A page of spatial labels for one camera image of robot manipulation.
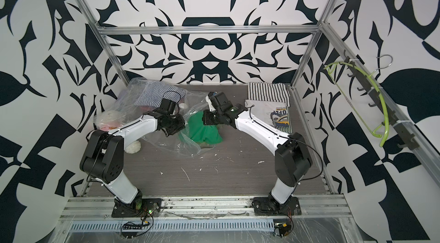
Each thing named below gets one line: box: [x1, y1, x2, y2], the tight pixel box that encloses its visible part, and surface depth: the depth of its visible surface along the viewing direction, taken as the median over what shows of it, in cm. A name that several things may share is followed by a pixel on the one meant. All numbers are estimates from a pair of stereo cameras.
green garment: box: [187, 111, 223, 145], surface depth 85 cm
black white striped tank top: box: [247, 81, 291, 108], surface depth 117 cm
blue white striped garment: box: [134, 81, 187, 108], surface depth 110 cm
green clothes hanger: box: [323, 61, 390, 148], surface depth 56 cm
